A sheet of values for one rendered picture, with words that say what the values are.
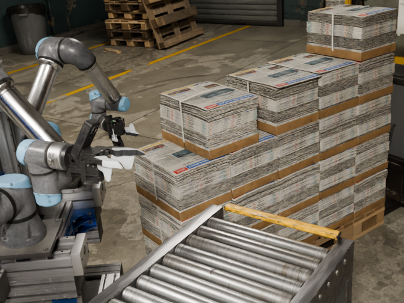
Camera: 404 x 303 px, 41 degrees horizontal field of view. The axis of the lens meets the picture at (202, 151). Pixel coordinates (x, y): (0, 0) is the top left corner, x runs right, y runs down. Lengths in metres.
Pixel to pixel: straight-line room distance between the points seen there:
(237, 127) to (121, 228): 1.44
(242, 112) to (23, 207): 1.03
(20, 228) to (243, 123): 1.05
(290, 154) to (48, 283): 1.29
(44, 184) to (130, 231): 1.98
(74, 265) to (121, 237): 1.53
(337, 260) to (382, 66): 1.54
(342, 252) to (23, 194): 1.04
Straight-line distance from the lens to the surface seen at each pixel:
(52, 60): 2.48
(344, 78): 2.82
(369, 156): 3.15
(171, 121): 2.48
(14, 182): 1.84
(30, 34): 9.22
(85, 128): 1.42
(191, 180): 2.28
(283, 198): 2.70
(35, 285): 2.02
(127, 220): 3.63
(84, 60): 2.46
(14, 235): 1.91
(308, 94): 2.64
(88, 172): 1.44
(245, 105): 2.35
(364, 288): 2.95
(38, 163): 1.53
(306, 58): 2.97
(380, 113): 3.13
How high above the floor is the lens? 1.77
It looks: 23 degrees down
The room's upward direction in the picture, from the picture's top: 5 degrees counter-clockwise
